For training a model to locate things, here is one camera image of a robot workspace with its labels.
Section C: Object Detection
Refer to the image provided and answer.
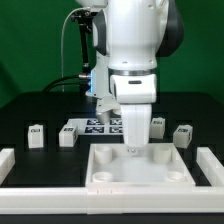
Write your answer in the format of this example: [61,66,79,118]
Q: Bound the black cable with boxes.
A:
[41,75,92,93]

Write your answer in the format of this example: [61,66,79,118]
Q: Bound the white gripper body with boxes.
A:
[121,104,152,148]

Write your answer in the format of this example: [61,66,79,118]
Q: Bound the white cable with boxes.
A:
[60,7,88,93]

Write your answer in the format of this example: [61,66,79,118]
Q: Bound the white tag sheet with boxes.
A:
[67,118,123,135]

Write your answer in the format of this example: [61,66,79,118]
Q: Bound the white square table top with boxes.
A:
[85,143,195,188]

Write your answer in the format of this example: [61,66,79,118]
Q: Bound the white obstacle fence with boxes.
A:
[0,147,224,214]

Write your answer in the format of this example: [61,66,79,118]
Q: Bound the black camera stand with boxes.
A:
[71,9,96,73]

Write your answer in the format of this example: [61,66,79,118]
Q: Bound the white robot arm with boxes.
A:
[76,0,184,155]

